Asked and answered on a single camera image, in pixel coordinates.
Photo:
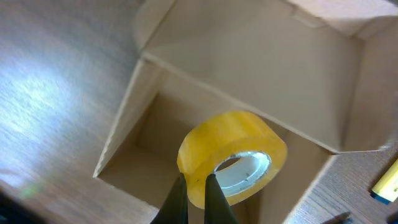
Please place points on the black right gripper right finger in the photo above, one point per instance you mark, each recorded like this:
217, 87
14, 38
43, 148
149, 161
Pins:
217, 209

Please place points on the open brown cardboard box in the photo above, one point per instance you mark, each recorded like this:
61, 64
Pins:
321, 92

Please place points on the yellow tape roll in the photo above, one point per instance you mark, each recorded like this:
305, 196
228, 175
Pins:
230, 146

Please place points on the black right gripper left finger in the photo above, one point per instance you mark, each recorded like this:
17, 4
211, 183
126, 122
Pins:
175, 208

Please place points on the black clear ballpoint pen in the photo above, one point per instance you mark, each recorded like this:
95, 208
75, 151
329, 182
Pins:
343, 218

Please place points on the yellow highlighter marker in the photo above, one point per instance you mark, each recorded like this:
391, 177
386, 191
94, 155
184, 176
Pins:
385, 190

